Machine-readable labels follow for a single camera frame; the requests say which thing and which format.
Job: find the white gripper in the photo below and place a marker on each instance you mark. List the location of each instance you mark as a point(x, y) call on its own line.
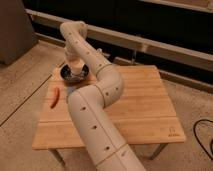
point(72, 57)

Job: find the white ceramic cup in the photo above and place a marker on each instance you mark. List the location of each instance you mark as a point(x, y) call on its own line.
point(76, 66)

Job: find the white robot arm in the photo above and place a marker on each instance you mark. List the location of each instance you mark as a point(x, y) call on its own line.
point(106, 146)

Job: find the dark ceramic bowl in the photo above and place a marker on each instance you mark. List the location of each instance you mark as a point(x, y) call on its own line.
point(68, 76)

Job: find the clear plastic bottle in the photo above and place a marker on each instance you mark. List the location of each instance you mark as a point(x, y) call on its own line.
point(99, 50)

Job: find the blue sponge block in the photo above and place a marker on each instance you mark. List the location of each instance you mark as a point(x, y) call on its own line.
point(70, 90)

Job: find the grey cabinet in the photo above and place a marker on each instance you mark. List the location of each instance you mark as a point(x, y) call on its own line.
point(17, 35)

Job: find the wooden folding table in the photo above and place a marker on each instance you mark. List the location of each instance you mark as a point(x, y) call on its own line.
point(143, 115)

